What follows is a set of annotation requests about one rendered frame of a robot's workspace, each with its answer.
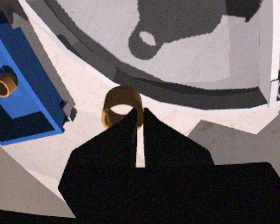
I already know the bronze bushing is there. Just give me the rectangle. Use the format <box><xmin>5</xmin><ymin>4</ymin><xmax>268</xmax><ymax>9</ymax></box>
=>
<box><xmin>101</xmin><ymin>85</ymin><xmax>143</xmax><ymax>131</ymax></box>
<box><xmin>0</xmin><ymin>73</ymin><xmax>18</xmax><ymax>97</ymax></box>

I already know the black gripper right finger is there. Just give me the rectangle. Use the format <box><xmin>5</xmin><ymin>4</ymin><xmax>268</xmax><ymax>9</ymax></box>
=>
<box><xmin>143</xmin><ymin>107</ymin><xmax>215</xmax><ymax>167</ymax></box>

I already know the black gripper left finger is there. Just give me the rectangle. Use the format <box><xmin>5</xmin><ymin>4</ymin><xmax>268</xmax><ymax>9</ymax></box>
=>
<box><xmin>65</xmin><ymin>108</ymin><xmax>137</xmax><ymax>168</ymax></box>

